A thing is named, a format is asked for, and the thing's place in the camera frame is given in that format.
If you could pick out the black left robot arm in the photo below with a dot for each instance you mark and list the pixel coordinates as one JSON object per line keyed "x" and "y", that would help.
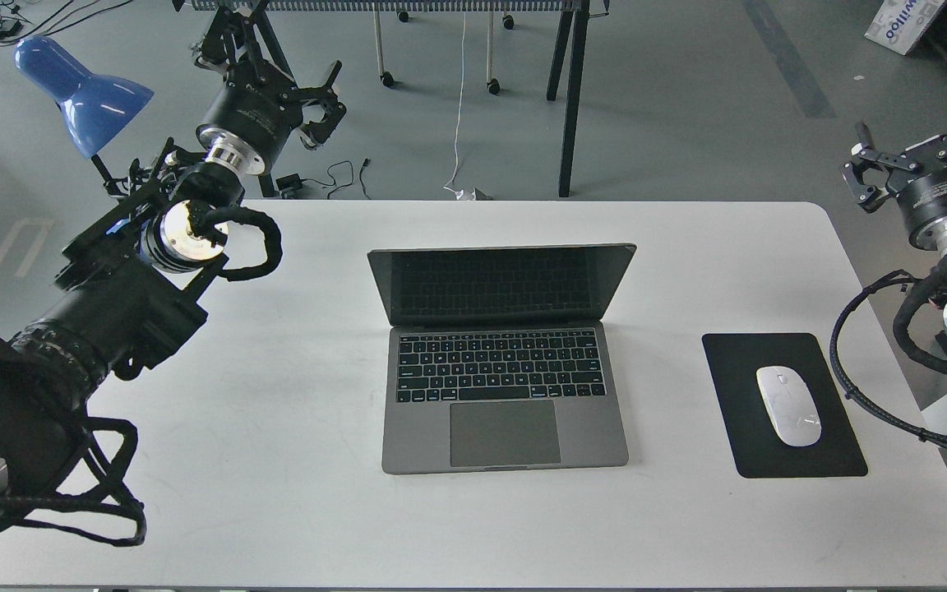
{"x": 131, "y": 292}

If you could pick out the black table leg frame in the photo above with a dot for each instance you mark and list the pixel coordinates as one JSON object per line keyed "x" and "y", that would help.
{"x": 570, "y": 44}

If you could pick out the white cardboard box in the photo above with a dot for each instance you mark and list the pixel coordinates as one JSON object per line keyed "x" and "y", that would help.
{"x": 899, "y": 25}

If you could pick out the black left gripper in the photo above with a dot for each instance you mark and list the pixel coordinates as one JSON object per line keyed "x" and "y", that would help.
{"x": 253, "y": 115}

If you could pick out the rolling rack with casters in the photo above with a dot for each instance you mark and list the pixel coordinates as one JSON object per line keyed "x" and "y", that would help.
{"x": 423, "y": 49}

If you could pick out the blue desk lamp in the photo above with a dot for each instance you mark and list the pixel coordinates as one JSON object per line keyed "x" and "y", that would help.
{"x": 94, "y": 107}

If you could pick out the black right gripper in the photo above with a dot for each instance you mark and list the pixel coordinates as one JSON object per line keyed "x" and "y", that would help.
{"x": 946, "y": 193}

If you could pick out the black mouse pad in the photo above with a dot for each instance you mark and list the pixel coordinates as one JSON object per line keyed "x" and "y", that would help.
{"x": 733, "y": 359}

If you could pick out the white computer mouse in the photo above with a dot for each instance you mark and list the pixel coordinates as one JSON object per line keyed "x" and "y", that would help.
{"x": 789, "y": 406}

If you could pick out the grey open laptop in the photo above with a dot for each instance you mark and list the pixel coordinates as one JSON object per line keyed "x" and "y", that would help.
{"x": 499, "y": 359}

